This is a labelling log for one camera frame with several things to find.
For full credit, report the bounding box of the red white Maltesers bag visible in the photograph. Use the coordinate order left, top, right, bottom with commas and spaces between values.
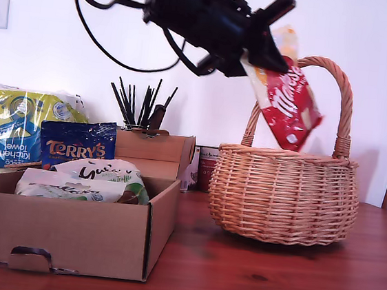
233, 19, 334, 155

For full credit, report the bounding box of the blue Terry's orange bag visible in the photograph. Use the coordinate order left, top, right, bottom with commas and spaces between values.
36, 114, 119, 178

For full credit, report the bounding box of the open brown cardboard box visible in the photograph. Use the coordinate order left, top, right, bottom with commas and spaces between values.
0, 116, 198, 287

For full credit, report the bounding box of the dark brown wooden block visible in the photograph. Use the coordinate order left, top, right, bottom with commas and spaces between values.
147, 103, 168, 138

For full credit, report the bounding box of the tin can with red label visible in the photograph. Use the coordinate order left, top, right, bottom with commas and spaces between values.
195, 145, 222, 194

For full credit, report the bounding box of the tin can with white label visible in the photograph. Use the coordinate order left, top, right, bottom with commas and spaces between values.
180, 144, 203, 194

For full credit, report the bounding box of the kitchen towel roll pack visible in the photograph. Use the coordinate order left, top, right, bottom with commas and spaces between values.
0, 83, 92, 186

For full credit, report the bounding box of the woven wicker basket with handle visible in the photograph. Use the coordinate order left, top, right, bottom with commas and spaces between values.
203, 45, 375, 253

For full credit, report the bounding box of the wire stick holder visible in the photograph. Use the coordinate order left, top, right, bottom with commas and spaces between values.
122, 120, 155, 135

